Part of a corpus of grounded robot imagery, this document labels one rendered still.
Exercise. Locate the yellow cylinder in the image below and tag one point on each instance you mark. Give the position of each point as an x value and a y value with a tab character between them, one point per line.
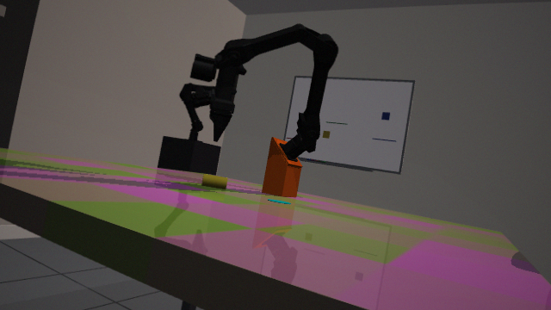
214	181

